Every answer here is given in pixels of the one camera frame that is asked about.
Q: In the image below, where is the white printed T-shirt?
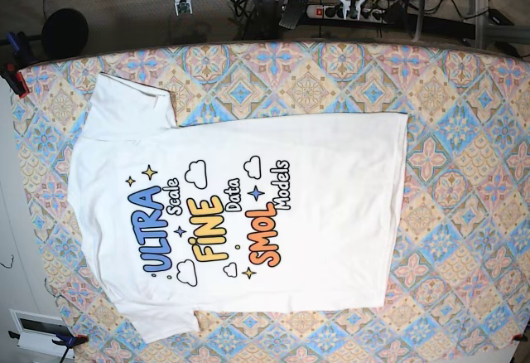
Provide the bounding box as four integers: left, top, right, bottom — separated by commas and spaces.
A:
67, 74, 407, 342

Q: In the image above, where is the grey metal table leg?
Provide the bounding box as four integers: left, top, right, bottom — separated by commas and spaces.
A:
469, 0, 529, 50

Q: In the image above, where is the blue clamp lower left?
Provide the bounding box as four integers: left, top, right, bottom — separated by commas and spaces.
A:
7, 331, 89, 350

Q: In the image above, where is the black remote control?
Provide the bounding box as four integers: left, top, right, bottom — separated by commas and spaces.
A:
279, 0, 309, 30

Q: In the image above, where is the orange clamp lower right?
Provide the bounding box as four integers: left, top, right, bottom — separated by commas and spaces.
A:
513, 334, 528, 342

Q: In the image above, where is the patterned tablecloth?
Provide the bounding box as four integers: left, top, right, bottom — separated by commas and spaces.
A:
8, 42, 529, 362

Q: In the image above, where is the black round stool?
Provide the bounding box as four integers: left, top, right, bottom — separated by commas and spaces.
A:
41, 8, 89, 60

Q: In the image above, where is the white power strip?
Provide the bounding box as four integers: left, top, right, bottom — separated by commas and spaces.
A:
306, 3, 384, 23

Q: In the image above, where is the white wall outlet box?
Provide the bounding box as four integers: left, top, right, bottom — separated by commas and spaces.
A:
9, 309, 71, 357

